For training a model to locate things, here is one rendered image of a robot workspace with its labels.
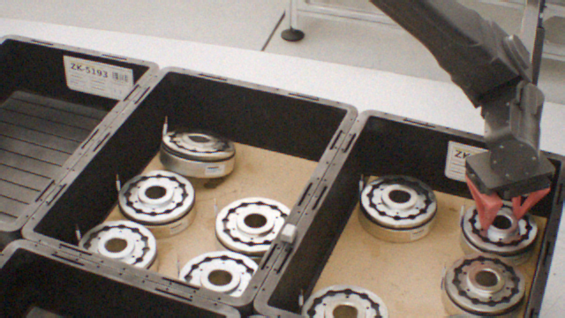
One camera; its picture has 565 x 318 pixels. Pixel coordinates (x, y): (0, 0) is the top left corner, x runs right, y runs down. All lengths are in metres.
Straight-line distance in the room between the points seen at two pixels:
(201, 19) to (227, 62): 1.58
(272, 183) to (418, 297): 0.28
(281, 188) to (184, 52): 0.61
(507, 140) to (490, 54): 0.10
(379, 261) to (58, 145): 0.52
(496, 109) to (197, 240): 0.43
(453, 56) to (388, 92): 0.72
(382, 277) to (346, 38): 2.15
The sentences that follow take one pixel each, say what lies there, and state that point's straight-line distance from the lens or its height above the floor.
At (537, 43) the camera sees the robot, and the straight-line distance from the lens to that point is 1.92.
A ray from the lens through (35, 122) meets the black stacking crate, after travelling 1.45.
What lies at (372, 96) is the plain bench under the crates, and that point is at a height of 0.70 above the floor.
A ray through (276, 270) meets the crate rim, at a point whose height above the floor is 0.93.
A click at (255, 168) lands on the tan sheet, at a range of 1.31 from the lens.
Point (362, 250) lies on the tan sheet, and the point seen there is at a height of 0.83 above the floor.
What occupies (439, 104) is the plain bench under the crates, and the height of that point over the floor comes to 0.70.
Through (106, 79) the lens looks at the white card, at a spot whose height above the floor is 0.89.
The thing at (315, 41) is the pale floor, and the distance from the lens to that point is 3.22.
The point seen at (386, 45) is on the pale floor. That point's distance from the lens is 3.22.
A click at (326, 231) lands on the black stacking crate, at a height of 0.87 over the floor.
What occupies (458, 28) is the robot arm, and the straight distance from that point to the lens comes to 0.97.
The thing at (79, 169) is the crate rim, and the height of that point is 0.93.
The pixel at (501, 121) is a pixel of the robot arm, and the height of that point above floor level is 1.08.
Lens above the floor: 1.65
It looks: 38 degrees down
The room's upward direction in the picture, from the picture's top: straight up
